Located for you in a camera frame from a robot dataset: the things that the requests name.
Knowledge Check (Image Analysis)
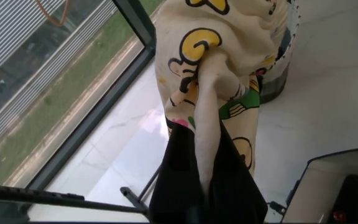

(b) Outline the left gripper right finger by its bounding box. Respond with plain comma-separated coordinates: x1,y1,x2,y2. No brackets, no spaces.
209,120,269,223

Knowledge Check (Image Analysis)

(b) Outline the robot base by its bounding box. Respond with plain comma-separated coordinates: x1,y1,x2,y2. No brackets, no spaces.
267,148,358,224

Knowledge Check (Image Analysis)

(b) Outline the white laundry basket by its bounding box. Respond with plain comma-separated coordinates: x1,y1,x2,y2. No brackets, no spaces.
258,0,301,105

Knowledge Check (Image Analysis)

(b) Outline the black clothes rack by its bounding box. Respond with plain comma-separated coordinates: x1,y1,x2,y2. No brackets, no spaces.
0,166,162,216

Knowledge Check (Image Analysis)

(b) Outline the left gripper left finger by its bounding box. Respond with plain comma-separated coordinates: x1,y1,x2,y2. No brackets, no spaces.
149,123,205,223

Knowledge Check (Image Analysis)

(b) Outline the cream printed garment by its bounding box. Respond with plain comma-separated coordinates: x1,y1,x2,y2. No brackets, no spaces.
154,0,292,194

